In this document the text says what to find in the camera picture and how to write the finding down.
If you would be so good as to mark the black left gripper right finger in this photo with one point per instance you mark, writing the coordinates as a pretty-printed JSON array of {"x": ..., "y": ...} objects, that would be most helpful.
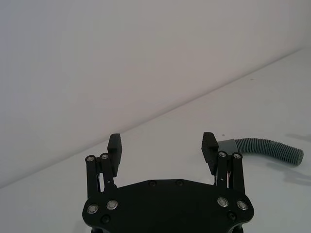
[{"x": 209, "y": 150}]

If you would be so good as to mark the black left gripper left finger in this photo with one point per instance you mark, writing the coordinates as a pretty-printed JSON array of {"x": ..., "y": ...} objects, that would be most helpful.
[{"x": 113, "y": 150}]

